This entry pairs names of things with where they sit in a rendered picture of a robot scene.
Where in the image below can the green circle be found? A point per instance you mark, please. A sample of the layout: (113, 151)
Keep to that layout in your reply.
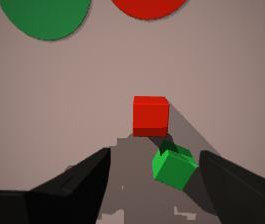
(46, 19)

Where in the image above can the red circle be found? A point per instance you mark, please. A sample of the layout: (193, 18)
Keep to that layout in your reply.
(148, 9)

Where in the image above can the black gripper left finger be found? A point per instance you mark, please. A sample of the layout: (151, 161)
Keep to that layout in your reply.
(73, 197)

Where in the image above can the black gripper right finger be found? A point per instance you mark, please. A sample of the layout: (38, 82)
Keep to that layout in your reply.
(237, 194)

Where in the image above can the red cube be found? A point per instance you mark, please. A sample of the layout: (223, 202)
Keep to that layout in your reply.
(150, 116)

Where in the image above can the green cube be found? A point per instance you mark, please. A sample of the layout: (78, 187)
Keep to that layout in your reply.
(173, 165)

